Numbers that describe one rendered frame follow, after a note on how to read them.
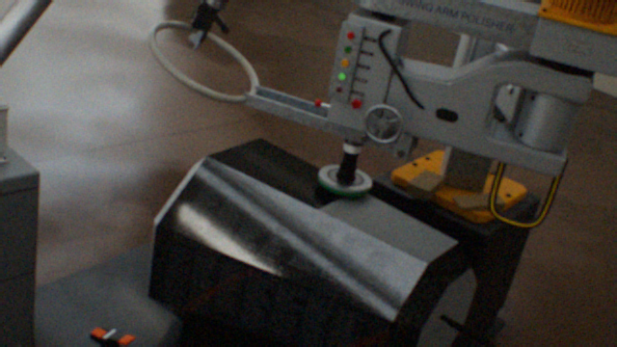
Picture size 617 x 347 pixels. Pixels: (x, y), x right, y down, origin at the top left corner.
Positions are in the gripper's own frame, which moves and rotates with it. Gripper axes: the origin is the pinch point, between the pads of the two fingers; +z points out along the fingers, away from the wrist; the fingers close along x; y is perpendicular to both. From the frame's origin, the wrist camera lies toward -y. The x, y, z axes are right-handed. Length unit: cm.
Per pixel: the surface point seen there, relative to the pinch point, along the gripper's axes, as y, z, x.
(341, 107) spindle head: -42, -31, 60
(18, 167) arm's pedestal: 51, 42, 65
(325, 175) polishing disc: -55, -1, 60
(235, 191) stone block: -27, 21, 60
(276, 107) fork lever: -27, -12, 46
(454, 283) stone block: -94, -11, 112
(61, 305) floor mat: 7, 120, 50
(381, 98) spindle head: -51, -43, 65
